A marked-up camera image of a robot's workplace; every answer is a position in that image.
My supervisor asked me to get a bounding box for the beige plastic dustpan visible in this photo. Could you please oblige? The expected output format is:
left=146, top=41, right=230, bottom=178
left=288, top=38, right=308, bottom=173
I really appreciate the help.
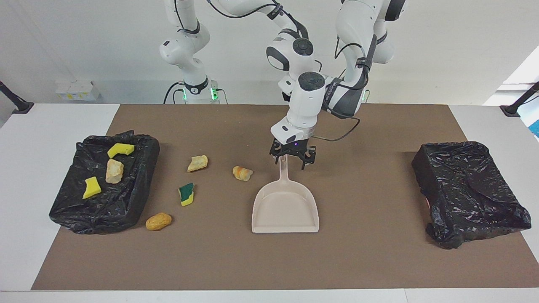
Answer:
left=251, top=154, right=320, bottom=234

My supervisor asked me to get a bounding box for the peanut shaped bread roll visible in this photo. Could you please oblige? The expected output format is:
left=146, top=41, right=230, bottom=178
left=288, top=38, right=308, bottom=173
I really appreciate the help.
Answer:
left=145, top=213, right=173, bottom=231

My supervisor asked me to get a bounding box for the green and yellow sponge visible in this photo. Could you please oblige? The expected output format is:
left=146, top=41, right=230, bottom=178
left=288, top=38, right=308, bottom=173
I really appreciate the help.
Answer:
left=178, top=183, right=195, bottom=207
left=107, top=143, right=135, bottom=159

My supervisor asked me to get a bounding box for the orange striped croissant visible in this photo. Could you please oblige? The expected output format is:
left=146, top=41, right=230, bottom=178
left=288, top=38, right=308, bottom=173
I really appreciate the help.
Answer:
left=105, top=159, right=125, bottom=184

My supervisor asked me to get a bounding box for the plain yellow sponge piece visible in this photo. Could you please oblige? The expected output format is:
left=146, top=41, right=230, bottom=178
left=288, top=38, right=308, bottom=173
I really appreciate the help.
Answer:
left=82, top=176, right=102, bottom=200

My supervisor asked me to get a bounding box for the black bag lined bin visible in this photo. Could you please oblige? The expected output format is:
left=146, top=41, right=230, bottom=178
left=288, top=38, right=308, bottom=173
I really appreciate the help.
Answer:
left=49, top=130, right=160, bottom=235
left=411, top=141, right=532, bottom=250

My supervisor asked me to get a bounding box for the small striped croissant piece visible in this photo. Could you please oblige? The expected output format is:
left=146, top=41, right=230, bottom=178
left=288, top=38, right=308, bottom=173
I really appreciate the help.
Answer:
left=232, top=166, right=254, bottom=182

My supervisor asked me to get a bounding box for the pale bread chunk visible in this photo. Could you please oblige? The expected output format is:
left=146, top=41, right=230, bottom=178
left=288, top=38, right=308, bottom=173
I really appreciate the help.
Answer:
left=187, top=155, right=209, bottom=173

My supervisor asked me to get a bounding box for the brown table mat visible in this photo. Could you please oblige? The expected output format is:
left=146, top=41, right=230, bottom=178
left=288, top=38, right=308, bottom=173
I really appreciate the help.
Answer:
left=32, top=104, right=539, bottom=291

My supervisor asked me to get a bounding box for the white power strip box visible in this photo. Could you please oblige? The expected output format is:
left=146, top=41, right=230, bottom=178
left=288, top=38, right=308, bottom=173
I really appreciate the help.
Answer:
left=56, top=81, right=101, bottom=101

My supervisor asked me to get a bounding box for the black clamp stand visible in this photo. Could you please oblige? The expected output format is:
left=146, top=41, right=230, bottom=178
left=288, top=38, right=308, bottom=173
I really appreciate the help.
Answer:
left=0, top=80, right=35, bottom=115
left=500, top=81, right=539, bottom=117

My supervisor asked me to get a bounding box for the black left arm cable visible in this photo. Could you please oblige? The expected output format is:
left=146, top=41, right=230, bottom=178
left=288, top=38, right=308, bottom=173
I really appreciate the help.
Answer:
left=314, top=36, right=372, bottom=142

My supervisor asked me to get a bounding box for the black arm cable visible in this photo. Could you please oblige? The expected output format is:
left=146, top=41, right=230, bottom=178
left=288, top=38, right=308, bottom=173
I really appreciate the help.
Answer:
left=206, top=0, right=309, bottom=39
left=314, top=36, right=372, bottom=142

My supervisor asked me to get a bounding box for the black base cable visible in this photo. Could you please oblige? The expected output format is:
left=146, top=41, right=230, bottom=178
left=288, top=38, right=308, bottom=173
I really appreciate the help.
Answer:
left=163, top=82, right=186, bottom=104

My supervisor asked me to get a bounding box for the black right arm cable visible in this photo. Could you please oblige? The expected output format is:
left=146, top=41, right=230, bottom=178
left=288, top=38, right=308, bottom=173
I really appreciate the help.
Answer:
left=206, top=0, right=309, bottom=39

